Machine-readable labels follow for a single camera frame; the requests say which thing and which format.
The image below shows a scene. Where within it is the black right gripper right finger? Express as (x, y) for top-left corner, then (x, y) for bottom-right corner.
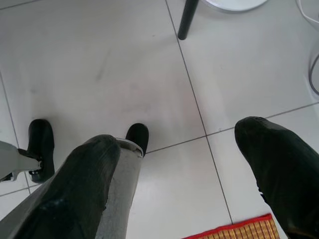
(234, 116), (319, 239)

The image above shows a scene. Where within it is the white power cable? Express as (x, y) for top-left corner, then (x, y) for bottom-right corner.
(295, 0), (319, 96)

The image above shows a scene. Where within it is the grey right robot leg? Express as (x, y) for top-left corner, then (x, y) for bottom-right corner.
(96, 138), (146, 239)

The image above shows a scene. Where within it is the black left robot foot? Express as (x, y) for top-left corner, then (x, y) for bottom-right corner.
(27, 119), (55, 184)

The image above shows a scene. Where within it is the black metal table leg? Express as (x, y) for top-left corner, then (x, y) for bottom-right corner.
(177, 0), (199, 40)

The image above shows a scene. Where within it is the black robot foot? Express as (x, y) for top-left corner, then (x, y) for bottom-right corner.
(125, 123), (150, 154)
(27, 119), (55, 184)

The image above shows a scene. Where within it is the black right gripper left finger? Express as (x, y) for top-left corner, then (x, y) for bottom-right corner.
(7, 134), (122, 239)

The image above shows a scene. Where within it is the white round fan base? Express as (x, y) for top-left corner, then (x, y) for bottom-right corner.
(203, 0), (269, 13)

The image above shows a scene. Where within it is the grey robot leg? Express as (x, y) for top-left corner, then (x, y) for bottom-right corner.
(96, 138), (146, 239)
(0, 140), (45, 182)

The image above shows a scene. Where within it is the red woven floor mat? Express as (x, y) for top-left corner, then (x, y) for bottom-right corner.
(183, 213), (281, 239)

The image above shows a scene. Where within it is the black right robot foot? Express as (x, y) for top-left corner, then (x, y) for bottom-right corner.
(125, 123), (150, 154)

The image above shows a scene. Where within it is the grey left robot leg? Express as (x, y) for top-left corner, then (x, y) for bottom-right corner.
(0, 140), (45, 182)

